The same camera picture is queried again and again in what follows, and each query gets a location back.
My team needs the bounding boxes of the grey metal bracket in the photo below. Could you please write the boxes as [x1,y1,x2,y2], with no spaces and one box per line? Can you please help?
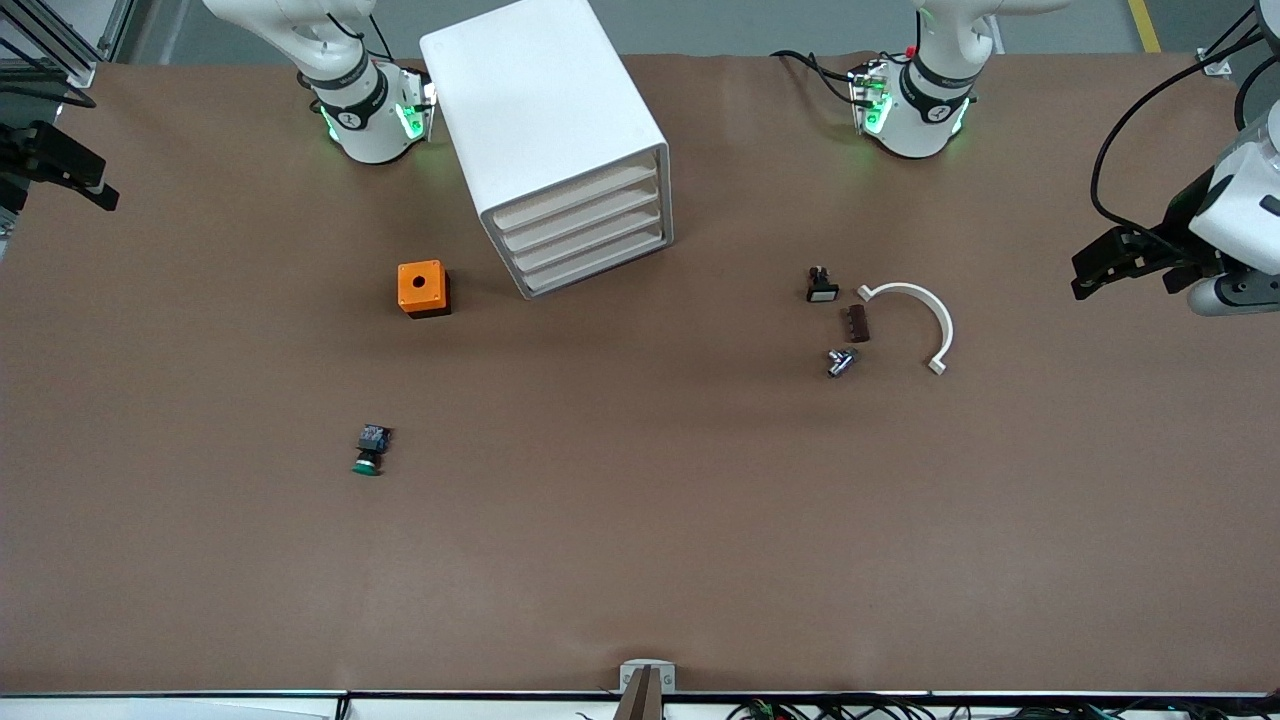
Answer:
[619,659,677,696]

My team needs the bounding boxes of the orange button enclosure box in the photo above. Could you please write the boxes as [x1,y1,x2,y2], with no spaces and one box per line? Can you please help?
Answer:
[397,260,452,320]

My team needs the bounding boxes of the black base cable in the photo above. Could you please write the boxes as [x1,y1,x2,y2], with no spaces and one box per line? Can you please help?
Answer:
[770,48,863,106]

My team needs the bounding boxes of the aluminium frame post with foot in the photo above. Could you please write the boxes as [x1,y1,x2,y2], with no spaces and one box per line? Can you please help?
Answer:
[1197,0,1280,79]

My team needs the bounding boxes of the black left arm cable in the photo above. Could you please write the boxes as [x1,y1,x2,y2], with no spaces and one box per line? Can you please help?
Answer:
[1090,30,1280,241]

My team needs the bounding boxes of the green push button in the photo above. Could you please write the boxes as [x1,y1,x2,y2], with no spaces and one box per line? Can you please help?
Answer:
[351,425,393,478]

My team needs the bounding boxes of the white drawer cabinet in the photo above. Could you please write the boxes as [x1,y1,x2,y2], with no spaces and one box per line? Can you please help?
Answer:
[420,0,674,301]

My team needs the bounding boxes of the brown mounting bar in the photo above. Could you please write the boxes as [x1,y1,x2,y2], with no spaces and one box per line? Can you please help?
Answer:
[614,668,665,720]

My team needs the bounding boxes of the brown table mat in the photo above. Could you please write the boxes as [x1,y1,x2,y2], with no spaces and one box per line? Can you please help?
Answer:
[0,50,1280,698]

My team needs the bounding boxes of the white curved plastic bracket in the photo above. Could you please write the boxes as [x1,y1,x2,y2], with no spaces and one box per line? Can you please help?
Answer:
[857,282,955,377]

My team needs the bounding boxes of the white plastic drawer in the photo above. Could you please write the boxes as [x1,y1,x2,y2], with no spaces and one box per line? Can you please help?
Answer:
[498,182,665,256]
[508,205,667,276]
[490,158,663,236]
[518,228,669,296]

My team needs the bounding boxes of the aluminium frame profile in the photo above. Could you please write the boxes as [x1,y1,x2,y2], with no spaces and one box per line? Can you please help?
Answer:
[0,0,136,91]

